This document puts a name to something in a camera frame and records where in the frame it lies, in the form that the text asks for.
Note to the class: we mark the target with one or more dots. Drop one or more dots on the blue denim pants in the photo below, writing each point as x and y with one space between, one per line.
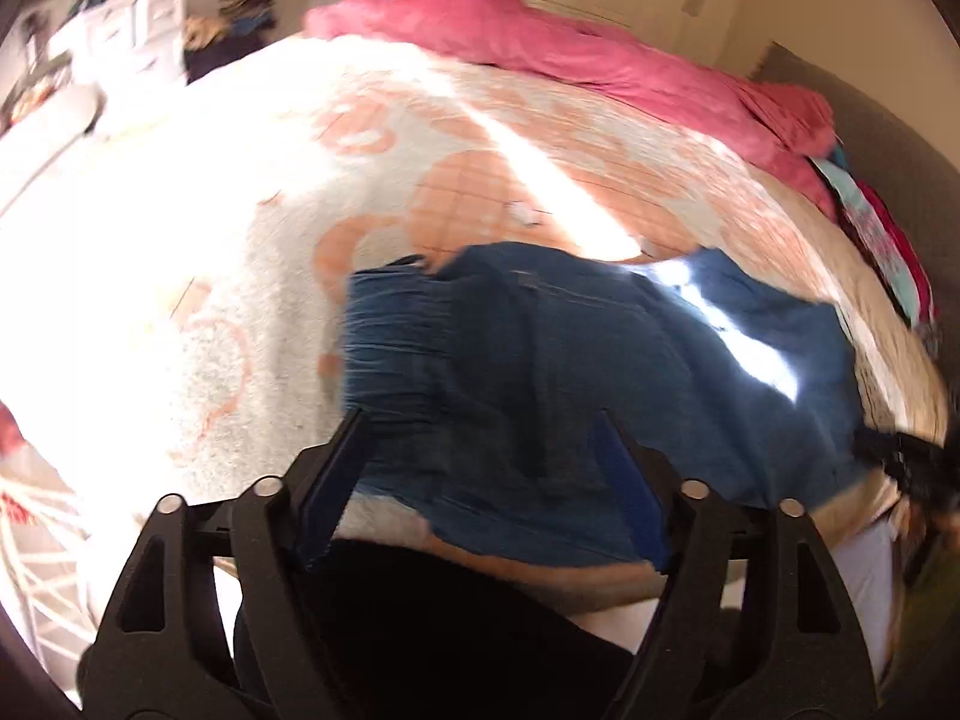
525 360

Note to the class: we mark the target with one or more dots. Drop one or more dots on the dark cloth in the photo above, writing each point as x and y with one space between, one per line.
420 637

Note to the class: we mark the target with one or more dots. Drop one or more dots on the pile of clothes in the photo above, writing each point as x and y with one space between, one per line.
232 22

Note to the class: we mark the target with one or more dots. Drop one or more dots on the grey upholstered headboard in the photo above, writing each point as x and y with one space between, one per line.
885 150

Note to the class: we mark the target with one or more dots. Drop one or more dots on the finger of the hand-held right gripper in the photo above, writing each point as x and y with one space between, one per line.
881 450

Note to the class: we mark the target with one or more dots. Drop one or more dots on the pink duvet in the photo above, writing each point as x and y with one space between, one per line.
570 52

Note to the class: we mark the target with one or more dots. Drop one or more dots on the white drawer unit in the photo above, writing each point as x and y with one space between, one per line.
135 30

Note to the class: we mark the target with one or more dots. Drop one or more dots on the colourful patterned pillow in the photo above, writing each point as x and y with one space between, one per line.
877 240

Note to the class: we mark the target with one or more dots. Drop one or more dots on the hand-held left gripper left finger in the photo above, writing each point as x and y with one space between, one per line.
330 495

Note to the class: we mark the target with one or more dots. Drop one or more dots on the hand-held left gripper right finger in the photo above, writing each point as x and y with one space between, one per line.
631 481

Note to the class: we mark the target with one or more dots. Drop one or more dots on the peach and white printed blanket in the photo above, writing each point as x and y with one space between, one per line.
225 240

